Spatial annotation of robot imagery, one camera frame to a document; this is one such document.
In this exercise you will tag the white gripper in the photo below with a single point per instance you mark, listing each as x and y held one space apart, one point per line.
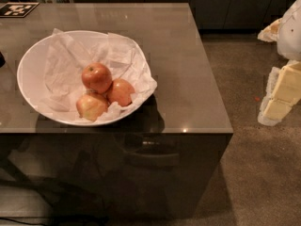
291 32

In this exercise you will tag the yellowish red apple front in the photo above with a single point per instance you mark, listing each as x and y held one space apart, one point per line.
91 106

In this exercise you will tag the white bowl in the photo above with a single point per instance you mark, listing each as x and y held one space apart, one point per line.
30 76

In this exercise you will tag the white crumpled paper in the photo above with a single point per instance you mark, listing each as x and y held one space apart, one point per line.
70 52

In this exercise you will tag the black white fiducial marker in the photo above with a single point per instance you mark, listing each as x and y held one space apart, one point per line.
17 10

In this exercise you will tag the dark object at left edge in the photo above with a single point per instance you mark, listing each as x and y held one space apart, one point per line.
2 60

